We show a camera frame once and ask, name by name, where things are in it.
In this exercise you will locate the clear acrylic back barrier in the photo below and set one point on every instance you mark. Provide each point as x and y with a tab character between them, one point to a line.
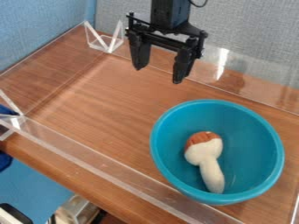
226	72

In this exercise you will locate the metal table frame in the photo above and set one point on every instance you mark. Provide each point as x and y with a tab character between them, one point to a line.
75	211

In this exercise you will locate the blue plastic bowl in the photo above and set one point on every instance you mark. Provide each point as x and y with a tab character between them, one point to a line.
252	157

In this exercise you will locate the blue cloth object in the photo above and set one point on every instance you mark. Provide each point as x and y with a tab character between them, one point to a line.
5	159

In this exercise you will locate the plush mushroom brown cap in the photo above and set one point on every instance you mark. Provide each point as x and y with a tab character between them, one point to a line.
202	151

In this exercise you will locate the black white device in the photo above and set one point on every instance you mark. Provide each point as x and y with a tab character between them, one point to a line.
12	216

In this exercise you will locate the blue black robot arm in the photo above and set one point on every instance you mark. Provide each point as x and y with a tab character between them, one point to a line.
171	12

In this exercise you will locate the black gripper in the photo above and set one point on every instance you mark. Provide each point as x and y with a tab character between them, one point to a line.
183	39

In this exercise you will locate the clear acrylic front barrier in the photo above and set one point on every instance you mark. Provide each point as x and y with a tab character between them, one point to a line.
136	198

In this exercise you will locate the clear acrylic barrier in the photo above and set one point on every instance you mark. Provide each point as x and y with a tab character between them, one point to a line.
136	198
226	72

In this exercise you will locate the clear acrylic corner bracket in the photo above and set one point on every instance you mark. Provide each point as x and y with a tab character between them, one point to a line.
103	42

